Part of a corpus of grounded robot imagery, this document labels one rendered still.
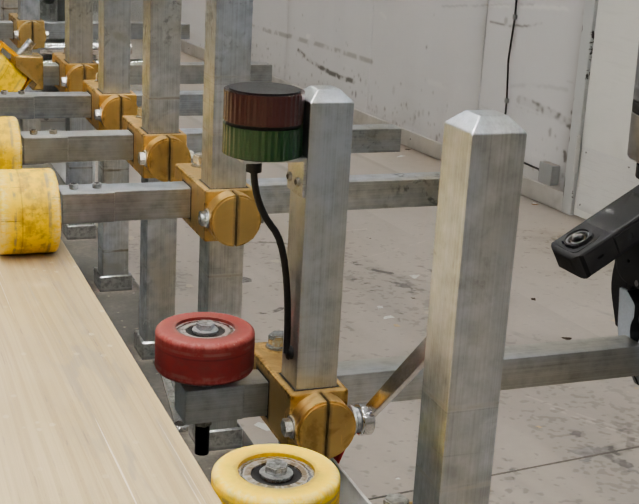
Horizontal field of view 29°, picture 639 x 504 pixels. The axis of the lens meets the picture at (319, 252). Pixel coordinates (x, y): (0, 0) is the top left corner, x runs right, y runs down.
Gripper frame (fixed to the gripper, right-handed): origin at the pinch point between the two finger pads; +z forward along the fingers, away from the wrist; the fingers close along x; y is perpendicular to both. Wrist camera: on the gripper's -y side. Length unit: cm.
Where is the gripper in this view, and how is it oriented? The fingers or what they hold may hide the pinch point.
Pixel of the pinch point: (634, 373)
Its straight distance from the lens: 122.1
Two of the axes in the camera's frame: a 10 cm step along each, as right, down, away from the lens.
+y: 9.4, -0.8, 3.4
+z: -0.3, 9.5, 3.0
